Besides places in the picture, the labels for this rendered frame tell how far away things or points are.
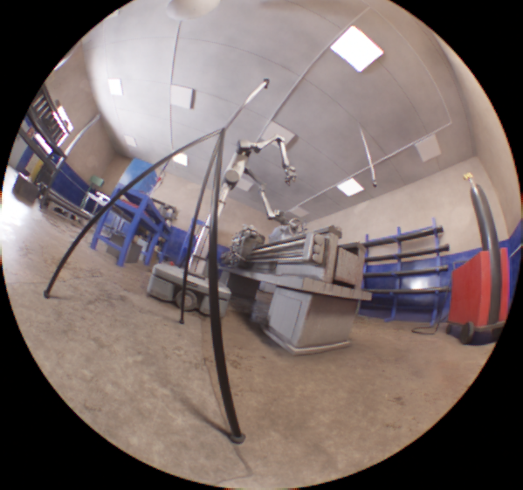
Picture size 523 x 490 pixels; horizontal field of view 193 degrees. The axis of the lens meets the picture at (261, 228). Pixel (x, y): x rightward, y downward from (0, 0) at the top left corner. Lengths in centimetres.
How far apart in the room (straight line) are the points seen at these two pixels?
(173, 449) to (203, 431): 10
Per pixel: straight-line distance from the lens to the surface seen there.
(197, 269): 137
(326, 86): 312
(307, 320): 96
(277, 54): 308
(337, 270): 103
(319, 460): 48
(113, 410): 46
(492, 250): 191
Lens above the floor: 39
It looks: 19 degrees up
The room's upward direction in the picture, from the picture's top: 16 degrees clockwise
